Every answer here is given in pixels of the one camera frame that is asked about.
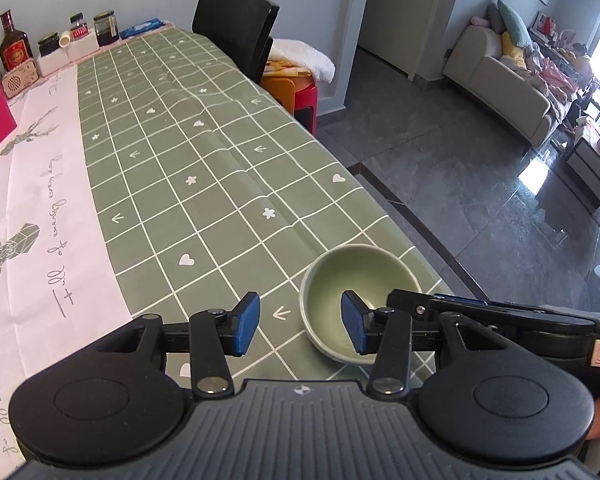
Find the green ceramic bowl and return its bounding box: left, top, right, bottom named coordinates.
left=299, top=244, right=422, bottom=365

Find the green checked tablecloth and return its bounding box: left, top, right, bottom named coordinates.
left=78, top=27, right=446, bottom=382

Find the red plastic stool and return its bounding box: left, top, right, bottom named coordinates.
left=260, top=75, right=318, bottom=136

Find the white towel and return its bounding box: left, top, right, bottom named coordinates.
left=268, top=38, right=336, bottom=84

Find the beige sofa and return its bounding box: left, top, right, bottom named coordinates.
left=443, top=1, right=585, bottom=148

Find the black chair far right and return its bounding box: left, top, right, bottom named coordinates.
left=192, top=0, right=279, bottom=84

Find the blue packet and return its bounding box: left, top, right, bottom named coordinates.
left=119, top=18, right=166, bottom=40

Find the white condiment box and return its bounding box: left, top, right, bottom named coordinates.
left=35, top=32, right=99, bottom=77

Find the small wooden radio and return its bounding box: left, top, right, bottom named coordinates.
left=2, top=58, right=40, bottom=100

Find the dark glass jar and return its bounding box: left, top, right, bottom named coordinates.
left=94, top=10, right=119, bottom=47

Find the red label spice jar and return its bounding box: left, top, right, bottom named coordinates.
left=70, top=13, right=90, bottom=41

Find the black lidded jar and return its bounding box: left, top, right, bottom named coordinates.
left=38, top=32, right=60, bottom=58

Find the brown liquor bottle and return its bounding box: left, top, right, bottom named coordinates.
left=0, top=10, right=33, bottom=72

